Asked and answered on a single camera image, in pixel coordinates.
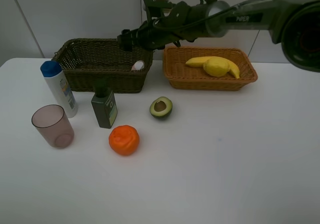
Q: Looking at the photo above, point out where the dark green square bottle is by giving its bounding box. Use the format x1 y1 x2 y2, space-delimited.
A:
91 85 118 129

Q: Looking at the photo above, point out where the orange wicker basket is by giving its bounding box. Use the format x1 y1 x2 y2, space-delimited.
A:
163 47 258 91

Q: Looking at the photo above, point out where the yellow banana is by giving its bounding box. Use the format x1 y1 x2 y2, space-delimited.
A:
185 56 240 79

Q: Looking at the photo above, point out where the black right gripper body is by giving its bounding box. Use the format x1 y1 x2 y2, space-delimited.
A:
131 1 195 51

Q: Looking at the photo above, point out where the dark brown wicker basket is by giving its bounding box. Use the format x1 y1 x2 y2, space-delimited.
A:
53 38 153 93

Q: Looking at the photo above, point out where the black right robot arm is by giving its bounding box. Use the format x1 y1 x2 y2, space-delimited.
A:
117 0 320 72

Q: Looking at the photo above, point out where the translucent purple plastic cup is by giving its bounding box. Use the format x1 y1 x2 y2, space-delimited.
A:
31 104 75 149

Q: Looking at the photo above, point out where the pink bottle white cap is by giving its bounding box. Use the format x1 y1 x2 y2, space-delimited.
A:
131 60 145 71

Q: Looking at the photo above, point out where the yellow lemon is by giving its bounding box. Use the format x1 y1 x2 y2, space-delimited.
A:
203 57 230 77

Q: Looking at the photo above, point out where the orange mandarin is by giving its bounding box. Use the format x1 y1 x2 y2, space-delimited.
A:
108 125 140 156

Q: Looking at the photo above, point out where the halved avocado with pit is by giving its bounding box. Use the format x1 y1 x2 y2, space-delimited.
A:
149 96 173 119

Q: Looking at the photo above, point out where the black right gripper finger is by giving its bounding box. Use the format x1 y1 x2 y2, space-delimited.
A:
117 29 134 52

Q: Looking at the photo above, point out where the white bottle blue cap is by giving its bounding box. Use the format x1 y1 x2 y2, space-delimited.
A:
40 60 78 118

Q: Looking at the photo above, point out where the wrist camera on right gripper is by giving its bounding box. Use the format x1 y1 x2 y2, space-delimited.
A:
143 0 175 21

